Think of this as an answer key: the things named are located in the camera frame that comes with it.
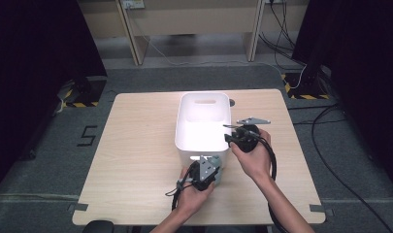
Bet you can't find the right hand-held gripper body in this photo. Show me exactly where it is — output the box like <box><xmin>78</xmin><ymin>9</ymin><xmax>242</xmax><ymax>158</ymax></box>
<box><xmin>222</xmin><ymin>116</ymin><xmax>272</xmax><ymax>154</ymax></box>

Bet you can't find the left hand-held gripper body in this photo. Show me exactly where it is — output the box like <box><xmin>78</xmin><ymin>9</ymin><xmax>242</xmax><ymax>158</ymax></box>
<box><xmin>187</xmin><ymin>154</ymin><xmax>222</xmax><ymax>192</ymax></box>

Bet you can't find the white plastic bin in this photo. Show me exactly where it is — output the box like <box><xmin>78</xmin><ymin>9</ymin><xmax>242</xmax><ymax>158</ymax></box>
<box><xmin>174</xmin><ymin>91</ymin><xmax>233</xmax><ymax>173</ymax></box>

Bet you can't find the person's right hand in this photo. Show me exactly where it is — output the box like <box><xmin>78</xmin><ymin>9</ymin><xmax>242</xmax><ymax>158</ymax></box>
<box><xmin>229</xmin><ymin>128</ymin><xmax>273</xmax><ymax>186</ymax></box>

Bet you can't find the person's left hand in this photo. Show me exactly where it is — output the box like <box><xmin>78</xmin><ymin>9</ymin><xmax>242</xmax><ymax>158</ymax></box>
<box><xmin>176</xmin><ymin>166</ymin><xmax>216</xmax><ymax>219</ymax></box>

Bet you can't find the black stand base striped tape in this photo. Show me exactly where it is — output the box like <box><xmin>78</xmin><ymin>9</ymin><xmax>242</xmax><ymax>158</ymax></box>
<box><xmin>56</xmin><ymin>76</ymin><xmax>108</xmax><ymax>110</ymax></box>
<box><xmin>280</xmin><ymin>72</ymin><xmax>331</xmax><ymax>101</ymax></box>

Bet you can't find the grey tape piece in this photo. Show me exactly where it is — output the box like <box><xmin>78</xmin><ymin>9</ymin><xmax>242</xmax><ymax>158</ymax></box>
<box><xmin>67</xmin><ymin>202</ymin><xmax>89</xmax><ymax>213</ymax></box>
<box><xmin>309</xmin><ymin>204</ymin><xmax>335</xmax><ymax>217</ymax></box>

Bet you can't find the black curtain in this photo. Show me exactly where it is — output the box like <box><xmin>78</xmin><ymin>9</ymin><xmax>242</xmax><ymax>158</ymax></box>
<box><xmin>292</xmin><ymin>0</ymin><xmax>393</xmax><ymax>185</ymax></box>
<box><xmin>0</xmin><ymin>0</ymin><xmax>109</xmax><ymax>195</ymax></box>

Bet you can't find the white power strip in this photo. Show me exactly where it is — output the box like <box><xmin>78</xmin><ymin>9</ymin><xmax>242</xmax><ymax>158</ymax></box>
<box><xmin>121</xmin><ymin>0</ymin><xmax>146</xmax><ymax>10</ymax></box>

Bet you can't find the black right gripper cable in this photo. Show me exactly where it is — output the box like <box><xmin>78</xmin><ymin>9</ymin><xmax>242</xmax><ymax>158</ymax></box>
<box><xmin>244</xmin><ymin>127</ymin><xmax>287</xmax><ymax>233</ymax></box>

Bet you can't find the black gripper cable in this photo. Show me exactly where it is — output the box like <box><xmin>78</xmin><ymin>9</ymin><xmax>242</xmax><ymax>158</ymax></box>
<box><xmin>164</xmin><ymin>161</ymin><xmax>200</xmax><ymax>212</ymax></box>
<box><xmin>244</xmin><ymin>127</ymin><xmax>287</xmax><ymax>233</ymax></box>

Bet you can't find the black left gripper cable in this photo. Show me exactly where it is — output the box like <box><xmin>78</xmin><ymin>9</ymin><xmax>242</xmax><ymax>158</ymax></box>
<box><xmin>164</xmin><ymin>161</ymin><xmax>200</xmax><ymax>212</ymax></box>

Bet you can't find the straight black floor cable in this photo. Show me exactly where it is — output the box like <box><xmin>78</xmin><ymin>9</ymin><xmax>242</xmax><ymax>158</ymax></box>
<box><xmin>292</xmin><ymin>117</ymin><xmax>347</xmax><ymax>126</ymax></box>
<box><xmin>286</xmin><ymin>103</ymin><xmax>341</xmax><ymax>111</ymax></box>

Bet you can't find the short white cable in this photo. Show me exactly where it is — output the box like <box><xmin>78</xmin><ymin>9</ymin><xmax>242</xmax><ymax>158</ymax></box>
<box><xmin>289</xmin><ymin>64</ymin><xmax>308</xmax><ymax>91</ymax></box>

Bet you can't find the long curved black cable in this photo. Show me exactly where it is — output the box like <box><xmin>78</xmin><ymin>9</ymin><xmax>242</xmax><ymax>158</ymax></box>
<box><xmin>311</xmin><ymin>104</ymin><xmax>393</xmax><ymax>233</ymax></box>

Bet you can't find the black cable bundle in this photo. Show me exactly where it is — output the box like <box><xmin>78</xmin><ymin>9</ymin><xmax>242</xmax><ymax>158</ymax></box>
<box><xmin>257</xmin><ymin>0</ymin><xmax>309</xmax><ymax>69</ymax></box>

